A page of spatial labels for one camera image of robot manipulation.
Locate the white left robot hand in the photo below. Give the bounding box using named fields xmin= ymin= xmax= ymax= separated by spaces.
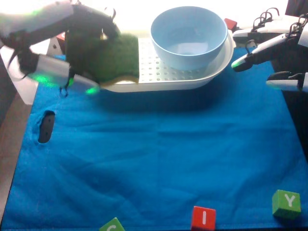
xmin=0 ymin=0 xmax=121 ymax=97

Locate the blue cloth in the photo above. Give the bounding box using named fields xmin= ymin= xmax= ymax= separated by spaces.
xmin=0 ymin=47 xmax=308 ymax=231

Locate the white perforated drain tray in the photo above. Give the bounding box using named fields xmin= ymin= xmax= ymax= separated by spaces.
xmin=100 ymin=28 xmax=237 ymax=93

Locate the red block letter G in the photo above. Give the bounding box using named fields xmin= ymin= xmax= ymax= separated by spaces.
xmin=55 ymin=32 xmax=68 ymax=49

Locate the light blue bowl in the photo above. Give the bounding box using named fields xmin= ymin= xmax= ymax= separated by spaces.
xmin=150 ymin=6 xmax=229 ymax=71

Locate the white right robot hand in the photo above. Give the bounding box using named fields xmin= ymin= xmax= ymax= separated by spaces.
xmin=231 ymin=7 xmax=308 ymax=93

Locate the yellow green sponge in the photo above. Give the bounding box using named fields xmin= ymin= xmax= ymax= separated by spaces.
xmin=66 ymin=32 xmax=141 ymax=89

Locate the black oval table mount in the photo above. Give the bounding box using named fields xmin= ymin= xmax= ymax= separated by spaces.
xmin=37 ymin=110 xmax=55 ymax=144

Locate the green block letter C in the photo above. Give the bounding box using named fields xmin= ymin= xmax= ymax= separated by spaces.
xmin=99 ymin=217 xmax=126 ymax=231

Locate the green block letter Y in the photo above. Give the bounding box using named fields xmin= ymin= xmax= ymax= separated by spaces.
xmin=271 ymin=189 xmax=302 ymax=220

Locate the red block letter I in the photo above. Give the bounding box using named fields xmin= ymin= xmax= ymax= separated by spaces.
xmin=191 ymin=206 xmax=217 ymax=231

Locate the plain red block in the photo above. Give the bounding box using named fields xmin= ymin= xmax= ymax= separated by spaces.
xmin=223 ymin=18 xmax=238 ymax=31

